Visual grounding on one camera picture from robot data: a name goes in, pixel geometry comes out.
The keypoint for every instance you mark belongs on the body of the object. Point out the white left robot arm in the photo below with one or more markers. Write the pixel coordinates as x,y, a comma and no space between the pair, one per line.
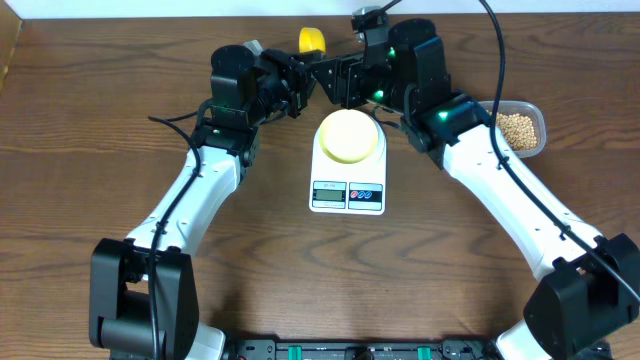
143,298

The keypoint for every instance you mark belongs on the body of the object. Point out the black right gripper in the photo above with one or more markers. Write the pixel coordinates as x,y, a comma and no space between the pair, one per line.
347,75

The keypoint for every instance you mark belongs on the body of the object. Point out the yellow plastic scoop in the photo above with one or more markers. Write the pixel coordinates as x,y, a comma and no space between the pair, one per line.
310,40

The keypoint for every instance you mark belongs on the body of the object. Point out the white digital kitchen scale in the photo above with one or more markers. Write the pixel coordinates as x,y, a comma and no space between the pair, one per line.
357,189

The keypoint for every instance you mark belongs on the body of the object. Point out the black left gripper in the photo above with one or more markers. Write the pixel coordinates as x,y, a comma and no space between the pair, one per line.
298,81

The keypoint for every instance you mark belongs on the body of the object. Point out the clear container of soybeans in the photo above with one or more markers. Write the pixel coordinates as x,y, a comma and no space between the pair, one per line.
523,127

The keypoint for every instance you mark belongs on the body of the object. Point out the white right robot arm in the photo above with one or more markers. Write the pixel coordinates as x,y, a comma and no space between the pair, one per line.
587,284

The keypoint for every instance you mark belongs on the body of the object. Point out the yellow bowl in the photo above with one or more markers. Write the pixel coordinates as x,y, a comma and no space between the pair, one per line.
348,136

